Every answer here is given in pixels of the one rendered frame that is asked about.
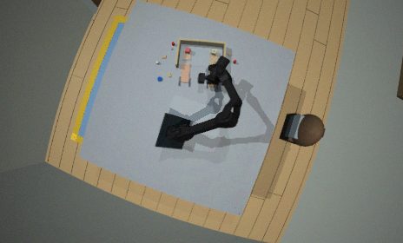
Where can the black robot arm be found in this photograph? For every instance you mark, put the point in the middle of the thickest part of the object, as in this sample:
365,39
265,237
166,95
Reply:
225,119

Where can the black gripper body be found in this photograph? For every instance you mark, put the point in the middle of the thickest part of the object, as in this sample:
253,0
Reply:
202,78

